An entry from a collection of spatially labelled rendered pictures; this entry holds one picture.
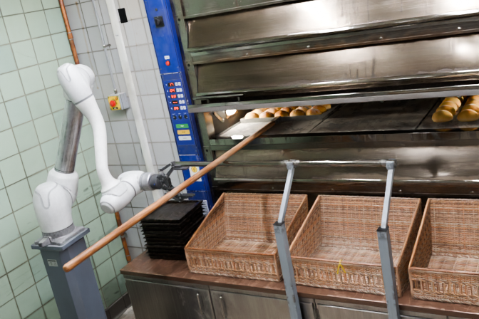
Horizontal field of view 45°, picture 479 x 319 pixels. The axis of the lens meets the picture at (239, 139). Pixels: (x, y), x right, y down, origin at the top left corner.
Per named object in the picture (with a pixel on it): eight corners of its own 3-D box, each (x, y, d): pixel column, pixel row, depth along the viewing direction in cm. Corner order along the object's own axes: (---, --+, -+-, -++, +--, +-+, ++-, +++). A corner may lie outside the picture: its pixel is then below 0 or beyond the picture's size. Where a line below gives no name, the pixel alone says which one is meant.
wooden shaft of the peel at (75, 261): (68, 273, 200) (65, 266, 200) (62, 273, 202) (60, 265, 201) (275, 124, 340) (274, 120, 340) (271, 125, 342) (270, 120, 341)
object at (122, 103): (117, 107, 366) (113, 92, 364) (129, 107, 361) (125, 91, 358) (110, 111, 360) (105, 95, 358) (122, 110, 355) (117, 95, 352)
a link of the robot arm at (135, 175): (155, 184, 286) (140, 199, 276) (130, 184, 294) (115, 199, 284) (147, 166, 281) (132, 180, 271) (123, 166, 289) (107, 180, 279)
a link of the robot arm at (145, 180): (152, 186, 284) (162, 186, 281) (142, 194, 277) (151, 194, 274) (149, 169, 282) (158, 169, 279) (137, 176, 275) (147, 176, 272)
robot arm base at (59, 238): (27, 248, 275) (24, 238, 274) (59, 228, 294) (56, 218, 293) (55, 249, 267) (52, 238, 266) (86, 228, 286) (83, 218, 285)
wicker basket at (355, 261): (325, 239, 319) (317, 193, 312) (428, 247, 289) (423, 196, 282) (287, 284, 280) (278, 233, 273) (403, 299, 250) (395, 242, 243)
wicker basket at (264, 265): (231, 233, 351) (222, 191, 343) (316, 238, 322) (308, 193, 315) (187, 273, 311) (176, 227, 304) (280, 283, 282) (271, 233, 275)
